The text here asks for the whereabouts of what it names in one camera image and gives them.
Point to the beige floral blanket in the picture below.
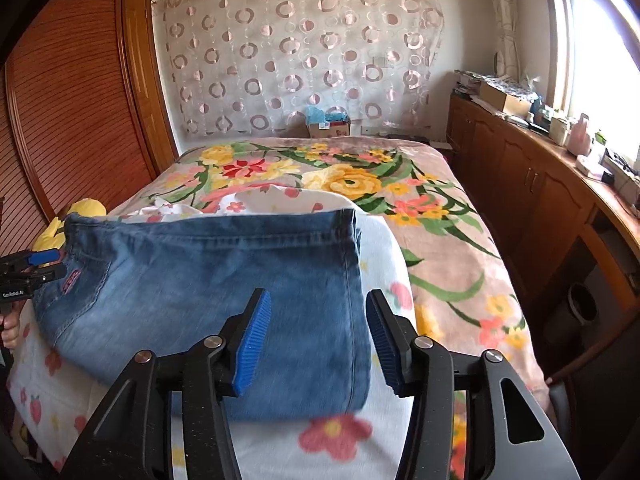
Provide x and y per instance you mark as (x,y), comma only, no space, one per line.
(450,240)

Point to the window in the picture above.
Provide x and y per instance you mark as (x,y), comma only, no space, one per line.
(600,50)

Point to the grey trash bin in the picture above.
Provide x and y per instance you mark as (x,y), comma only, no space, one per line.
(575,330)

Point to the plain cardboard box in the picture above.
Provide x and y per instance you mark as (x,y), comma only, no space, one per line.
(505,100)

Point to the pink bottle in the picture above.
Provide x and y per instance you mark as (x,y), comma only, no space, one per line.
(580,135)

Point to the person's left hand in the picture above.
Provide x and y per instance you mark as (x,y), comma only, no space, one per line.
(11,332)

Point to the white box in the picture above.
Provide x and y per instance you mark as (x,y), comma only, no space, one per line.
(590,166)

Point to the yellow plush toy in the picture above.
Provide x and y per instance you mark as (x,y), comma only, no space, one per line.
(87,207)

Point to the blue denim pants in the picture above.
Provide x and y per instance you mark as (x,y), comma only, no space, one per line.
(200,270)

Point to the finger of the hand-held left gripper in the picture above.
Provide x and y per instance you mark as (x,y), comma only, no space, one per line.
(45,257)
(50,274)

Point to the wooden cabinet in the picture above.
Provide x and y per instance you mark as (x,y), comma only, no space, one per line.
(530,180)

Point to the white patterned window curtain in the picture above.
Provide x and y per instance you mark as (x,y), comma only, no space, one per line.
(505,20)

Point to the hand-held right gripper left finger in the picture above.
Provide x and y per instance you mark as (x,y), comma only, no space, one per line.
(252,340)

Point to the cardboard box with blue label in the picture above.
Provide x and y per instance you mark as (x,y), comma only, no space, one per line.
(330,130)

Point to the circle patterned sheer curtain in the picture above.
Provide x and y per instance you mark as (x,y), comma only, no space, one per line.
(300,35)

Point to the pile of papers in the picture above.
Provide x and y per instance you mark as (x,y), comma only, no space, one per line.
(470,82)

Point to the white floral bed sheet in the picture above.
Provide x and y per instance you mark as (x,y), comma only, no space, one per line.
(385,260)

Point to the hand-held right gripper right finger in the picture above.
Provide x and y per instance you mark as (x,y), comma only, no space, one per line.
(385,345)

